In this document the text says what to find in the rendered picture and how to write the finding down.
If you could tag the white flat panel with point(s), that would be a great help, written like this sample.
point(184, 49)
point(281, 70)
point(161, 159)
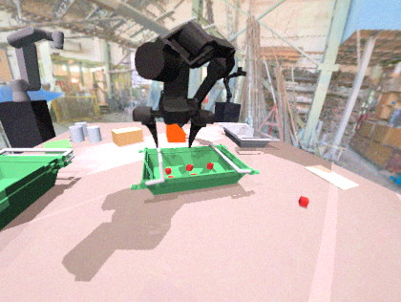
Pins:
point(341, 182)

